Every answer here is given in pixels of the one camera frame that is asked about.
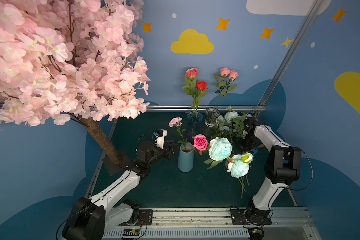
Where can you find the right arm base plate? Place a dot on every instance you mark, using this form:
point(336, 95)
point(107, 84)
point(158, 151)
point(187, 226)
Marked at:
point(251, 217)

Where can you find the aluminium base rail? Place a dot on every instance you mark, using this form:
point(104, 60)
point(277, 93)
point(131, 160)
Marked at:
point(215, 224)

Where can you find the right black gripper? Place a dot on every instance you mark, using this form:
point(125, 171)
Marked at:
point(246, 139)

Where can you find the clear ribbed glass vase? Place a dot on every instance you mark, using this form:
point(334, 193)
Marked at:
point(210, 121)

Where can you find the pink carnation rose stem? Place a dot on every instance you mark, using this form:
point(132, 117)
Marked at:
point(200, 143)

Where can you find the light blue ceramic vase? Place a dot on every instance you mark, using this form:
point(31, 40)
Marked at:
point(186, 158)

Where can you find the aluminium frame corner post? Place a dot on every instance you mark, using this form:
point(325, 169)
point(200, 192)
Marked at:
point(291, 51)

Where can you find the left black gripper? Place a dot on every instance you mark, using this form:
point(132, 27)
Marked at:
point(168, 150)

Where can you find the blue carnation stem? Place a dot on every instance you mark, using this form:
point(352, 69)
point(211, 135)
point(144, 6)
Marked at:
point(222, 124)

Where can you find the purple ribbed glass vase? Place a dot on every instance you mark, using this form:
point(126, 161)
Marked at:
point(193, 128)

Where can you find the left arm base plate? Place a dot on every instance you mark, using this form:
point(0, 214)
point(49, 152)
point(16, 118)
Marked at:
point(142, 216)

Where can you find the pink cherry blossom tree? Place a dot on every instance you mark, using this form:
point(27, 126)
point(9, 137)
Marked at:
point(71, 61)

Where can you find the red and coral rose stem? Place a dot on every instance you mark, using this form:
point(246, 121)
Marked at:
point(194, 88)

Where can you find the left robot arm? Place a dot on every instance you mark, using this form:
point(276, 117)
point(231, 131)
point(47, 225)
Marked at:
point(91, 218)

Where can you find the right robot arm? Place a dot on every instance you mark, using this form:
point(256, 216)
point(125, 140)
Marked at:
point(282, 168)

